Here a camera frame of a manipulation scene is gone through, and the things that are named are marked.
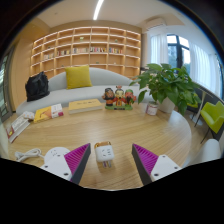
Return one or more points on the flat yellow book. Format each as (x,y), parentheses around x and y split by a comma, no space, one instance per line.
(85,106)

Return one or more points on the white charger with orange band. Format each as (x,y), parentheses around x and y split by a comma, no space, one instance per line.
(104,153)

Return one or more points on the long ceiling light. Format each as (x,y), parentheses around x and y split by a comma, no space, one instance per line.
(98,9)

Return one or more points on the grey curved sofa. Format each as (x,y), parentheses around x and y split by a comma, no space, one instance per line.
(103,78)

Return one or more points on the wooden shelf unit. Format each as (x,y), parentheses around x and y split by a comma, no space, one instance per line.
(83,58)

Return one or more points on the white air conditioner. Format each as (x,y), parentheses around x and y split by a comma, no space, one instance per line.
(155,24)

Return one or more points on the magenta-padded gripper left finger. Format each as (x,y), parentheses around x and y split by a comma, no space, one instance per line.
(57,165)

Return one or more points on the yellow cushion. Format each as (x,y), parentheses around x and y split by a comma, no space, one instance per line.
(78,77)

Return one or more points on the three colourful figurines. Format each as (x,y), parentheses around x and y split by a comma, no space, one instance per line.
(119,97)

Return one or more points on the white curtain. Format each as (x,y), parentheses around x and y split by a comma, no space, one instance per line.
(201,68)
(159,48)

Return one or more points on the black framed window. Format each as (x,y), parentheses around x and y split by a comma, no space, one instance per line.
(178,53)

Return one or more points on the small white pink cup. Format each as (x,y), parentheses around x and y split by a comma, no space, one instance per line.
(152,109)

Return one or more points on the white red book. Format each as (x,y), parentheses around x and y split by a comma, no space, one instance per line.
(57,110)

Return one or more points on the glass door with dark frame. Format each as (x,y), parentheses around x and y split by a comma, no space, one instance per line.
(5,86)

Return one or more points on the black backpack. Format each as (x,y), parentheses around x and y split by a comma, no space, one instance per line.
(37,87)

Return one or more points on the open book with red cover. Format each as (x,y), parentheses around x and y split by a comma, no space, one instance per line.
(17,128)

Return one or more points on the lime green chair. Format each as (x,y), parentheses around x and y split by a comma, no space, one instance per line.
(194,104)
(213,116)

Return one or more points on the yellow orange book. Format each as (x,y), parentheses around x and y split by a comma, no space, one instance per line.
(42,114)

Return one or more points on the green potted plant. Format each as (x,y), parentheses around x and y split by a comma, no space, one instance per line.
(166,83)

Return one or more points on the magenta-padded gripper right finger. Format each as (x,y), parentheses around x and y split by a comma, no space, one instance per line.
(164,166)

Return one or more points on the white chair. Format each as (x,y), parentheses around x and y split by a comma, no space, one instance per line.
(206,151)

